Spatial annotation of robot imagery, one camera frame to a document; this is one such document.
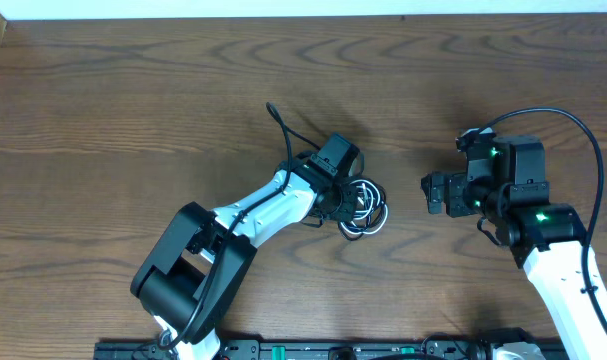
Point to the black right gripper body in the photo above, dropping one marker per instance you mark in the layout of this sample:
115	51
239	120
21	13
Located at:
442	193

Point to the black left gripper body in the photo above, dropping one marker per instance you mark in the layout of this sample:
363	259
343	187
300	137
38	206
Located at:
347	203

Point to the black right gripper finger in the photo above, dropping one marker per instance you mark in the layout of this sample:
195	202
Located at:
435	205
433	184

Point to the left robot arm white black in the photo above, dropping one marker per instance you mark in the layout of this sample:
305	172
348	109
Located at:
190	278

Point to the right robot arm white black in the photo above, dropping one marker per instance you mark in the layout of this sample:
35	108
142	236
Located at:
505	184

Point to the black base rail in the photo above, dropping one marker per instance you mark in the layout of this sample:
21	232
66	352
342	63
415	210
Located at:
506	343

